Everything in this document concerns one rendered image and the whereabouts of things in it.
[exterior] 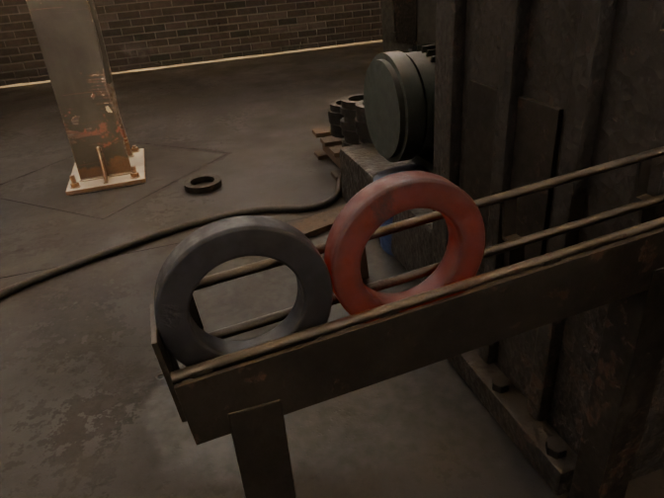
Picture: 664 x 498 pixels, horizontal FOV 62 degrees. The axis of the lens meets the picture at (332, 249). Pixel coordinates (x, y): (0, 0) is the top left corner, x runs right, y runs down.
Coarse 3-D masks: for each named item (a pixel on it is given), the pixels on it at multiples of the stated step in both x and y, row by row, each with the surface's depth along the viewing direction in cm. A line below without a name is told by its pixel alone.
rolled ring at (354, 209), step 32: (384, 192) 56; (416, 192) 57; (448, 192) 58; (352, 224) 56; (448, 224) 63; (480, 224) 61; (352, 256) 58; (448, 256) 65; (480, 256) 63; (352, 288) 60; (416, 288) 66
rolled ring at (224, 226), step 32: (224, 224) 54; (256, 224) 54; (288, 224) 57; (192, 256) 52; (224, 256) 53; (288, 256) 56; (320, 256) 57; (160, 288) 53; (192, 288) 54; (320, 288) 58; (160, 320) 54; (192, 320) 58; (288, 320) 62; (320, 320) 60; (192, 352) 57; (224, 352) 59
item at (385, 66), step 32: (384, 64) 182; (416, 64) 181; (384, 96) 188; (416, 96) 177; (384, 128) 194; (416, 128) 181; (352, 160) 224; (384, 160) 218; (416, 160) 211; (352, 192) 232; (416, 256) 178
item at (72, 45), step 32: (32, 0) 248; (64, 0) 251; (64, 32) 257; (96, 32) 262; (64, 64) 263; (96, 64) 266; (64, 96) 268; (96, 96) 272; (96, 128) 279; (96, 160) 286; (128, 160) 291
